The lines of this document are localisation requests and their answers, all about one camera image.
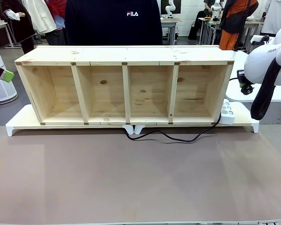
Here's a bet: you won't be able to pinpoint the white air purifier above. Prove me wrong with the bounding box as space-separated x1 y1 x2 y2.
0 39 17 103

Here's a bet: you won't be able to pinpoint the wood-top background table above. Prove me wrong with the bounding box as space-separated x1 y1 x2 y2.
160 17 183 45

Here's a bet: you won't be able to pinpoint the red garment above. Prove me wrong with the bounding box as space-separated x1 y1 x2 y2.
44 0 67 17

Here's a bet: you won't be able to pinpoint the grey-legged background table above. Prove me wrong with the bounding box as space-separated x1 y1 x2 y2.
198 16 265 51

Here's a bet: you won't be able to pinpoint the mannequin blue shirt dark skirt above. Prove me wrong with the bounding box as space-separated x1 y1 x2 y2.
44 14 67 45

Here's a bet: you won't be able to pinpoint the person in dark FILA sweater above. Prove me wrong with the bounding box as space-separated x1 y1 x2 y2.
65 0 163 46

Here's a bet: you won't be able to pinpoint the white hanging coat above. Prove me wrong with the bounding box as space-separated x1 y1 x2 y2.
25 0 57 36

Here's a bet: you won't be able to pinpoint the black power cable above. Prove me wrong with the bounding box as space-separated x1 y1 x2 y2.
124 76 239 143

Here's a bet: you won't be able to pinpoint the white t-shirt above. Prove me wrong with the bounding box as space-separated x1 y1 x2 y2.
261 0 281 36

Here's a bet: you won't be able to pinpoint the seated person in black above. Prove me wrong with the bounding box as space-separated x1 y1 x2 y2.
188 0 214 42

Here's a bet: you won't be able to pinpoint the background monitor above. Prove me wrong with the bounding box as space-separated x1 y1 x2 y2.
160 0 182 15

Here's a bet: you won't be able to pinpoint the wooden background desk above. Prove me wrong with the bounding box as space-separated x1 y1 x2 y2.
0 21 22 50

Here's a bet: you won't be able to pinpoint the wood-top riser white legs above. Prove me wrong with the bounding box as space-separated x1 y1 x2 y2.
133 103 260 135
6 104 134 137

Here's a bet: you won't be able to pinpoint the four-compartment pine wood shelf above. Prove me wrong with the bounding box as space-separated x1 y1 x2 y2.
15 45 235 125

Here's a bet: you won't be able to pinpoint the white power strip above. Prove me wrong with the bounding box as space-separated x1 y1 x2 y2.
218 98 236 125

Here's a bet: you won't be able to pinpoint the mannequin orange and black clothes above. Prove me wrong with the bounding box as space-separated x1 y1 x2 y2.
219 0 259 51

